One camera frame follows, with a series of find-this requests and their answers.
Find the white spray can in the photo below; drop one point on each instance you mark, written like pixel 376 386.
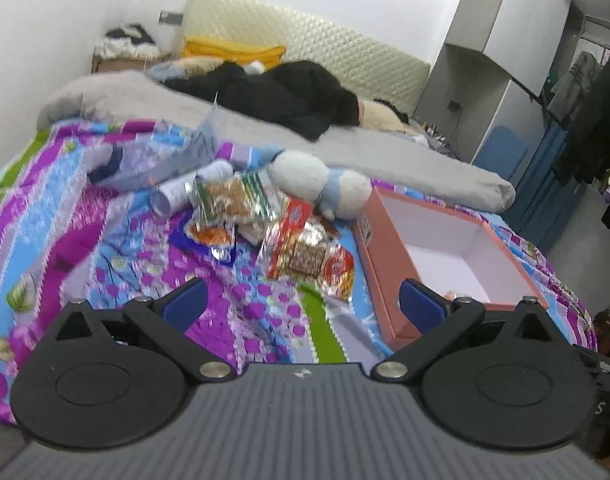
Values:
pixel 177 191

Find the black wall outlet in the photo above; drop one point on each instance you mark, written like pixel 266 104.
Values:
pixel 453 106

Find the pile of clothes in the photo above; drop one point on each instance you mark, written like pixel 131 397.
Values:
pixel 125 42

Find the orange blue snack packet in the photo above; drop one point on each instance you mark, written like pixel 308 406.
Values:
pixel 210 236

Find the blue curtain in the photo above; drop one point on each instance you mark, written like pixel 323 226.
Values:
pixel 540 190

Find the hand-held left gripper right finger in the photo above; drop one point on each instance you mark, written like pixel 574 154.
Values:
pixel 421 307

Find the large red snack packet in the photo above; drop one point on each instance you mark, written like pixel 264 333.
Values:
pixel 300 255

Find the cream quilted headboard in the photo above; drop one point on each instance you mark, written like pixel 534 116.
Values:
pixel 335 45

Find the row of small bottles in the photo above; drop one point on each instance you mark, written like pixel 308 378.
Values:
pixel 435 134

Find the purple floral bedsheet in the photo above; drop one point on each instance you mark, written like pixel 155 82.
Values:
pixel 110 240

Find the silver clear snack packet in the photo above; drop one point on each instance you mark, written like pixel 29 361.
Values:
pixel 230 192

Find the blue padded panel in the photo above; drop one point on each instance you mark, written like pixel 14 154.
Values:
pixel 500 152

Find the black hanging coat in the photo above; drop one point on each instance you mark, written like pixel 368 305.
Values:
pixel 595 130

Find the metal clothes rail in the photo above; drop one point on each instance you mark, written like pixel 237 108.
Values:
pixel 605 25

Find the grey wardrobe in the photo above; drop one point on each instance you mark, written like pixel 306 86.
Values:
pixel 510 15

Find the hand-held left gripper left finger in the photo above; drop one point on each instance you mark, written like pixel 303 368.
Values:
pixel 185 305

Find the pink cardboard box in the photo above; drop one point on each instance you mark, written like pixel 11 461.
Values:
pixel 380 250

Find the small black cloth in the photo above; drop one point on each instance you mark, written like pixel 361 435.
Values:
pixel 390 109

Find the black puffer jacket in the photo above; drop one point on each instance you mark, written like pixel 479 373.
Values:
pixel 285 95

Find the grey wall switch panel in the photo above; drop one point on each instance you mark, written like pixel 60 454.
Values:
pixel 171 17

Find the grey duvet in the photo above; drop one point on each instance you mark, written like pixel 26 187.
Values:
pixel 135 95

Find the yellow pillow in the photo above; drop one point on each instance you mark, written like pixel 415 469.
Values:
pixel 220 50

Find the white blue plush toy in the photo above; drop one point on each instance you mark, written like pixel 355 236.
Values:
pixel 297 175

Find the clear printed plastic bag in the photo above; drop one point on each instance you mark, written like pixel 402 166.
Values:
pixel 150 160

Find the wooden bedside table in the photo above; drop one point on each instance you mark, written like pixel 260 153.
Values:
pixel 110 64

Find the grey striped hanging hoodie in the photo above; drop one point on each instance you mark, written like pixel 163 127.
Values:
pixel 575 80

